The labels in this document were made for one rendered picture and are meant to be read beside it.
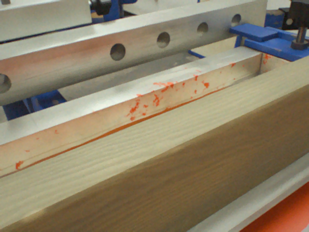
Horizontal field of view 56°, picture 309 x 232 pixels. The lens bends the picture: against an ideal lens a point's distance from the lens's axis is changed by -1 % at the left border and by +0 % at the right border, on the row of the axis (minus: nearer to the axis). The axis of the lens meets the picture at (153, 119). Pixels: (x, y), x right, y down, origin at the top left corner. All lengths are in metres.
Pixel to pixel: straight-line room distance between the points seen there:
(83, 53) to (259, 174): 0.23
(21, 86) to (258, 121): 0.25
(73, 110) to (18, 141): 0.06
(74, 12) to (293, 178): 0.30
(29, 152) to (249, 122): 0.21
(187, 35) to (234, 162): 0.28
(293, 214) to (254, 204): 0.06
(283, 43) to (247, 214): 0.30
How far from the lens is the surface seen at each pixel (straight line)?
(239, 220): 0.19
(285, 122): 0.19
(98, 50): 0.35
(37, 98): 0.52
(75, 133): 0.30
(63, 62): 0.34
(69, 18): 0.39
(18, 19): 0.38
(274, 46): 0.43
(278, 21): 0.96
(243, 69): 0.42
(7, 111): 1.02
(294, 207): 0.26
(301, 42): 0.43
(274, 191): 0.21
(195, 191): 0.16
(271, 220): 0.24
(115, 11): 0.80
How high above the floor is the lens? 1.15
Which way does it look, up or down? 34 degrees down
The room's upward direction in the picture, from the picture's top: 3 degrees counter-clockwise
